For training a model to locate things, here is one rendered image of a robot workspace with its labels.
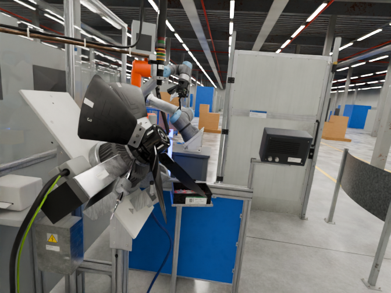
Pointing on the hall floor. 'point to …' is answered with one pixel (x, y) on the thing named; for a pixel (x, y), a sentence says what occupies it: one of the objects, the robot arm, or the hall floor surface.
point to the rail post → (241, 246)
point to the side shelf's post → (37, 279)
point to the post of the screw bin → (176, 249)
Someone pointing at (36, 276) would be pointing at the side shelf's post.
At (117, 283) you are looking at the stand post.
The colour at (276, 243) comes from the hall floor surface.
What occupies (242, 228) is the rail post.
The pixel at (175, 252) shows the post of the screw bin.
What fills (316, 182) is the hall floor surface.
